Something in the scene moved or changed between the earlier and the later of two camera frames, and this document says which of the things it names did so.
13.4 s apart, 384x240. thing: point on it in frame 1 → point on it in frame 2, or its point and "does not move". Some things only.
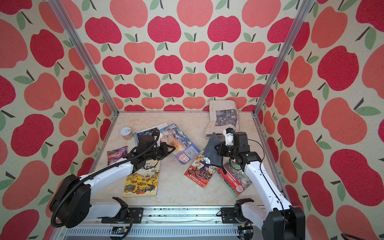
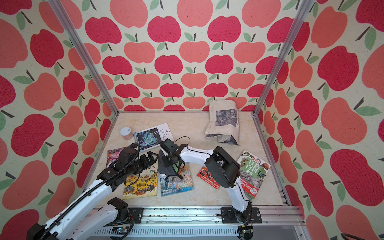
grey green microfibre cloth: (210, 152) → (170, 171)
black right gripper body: (225, 150) → (168, 160)
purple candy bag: (115, 154) does not move
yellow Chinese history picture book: (143, 182) does not move
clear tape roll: (126, 133) does not move
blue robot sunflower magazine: (185, 149) → (172, 184)
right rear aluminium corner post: (303, 8) does not move
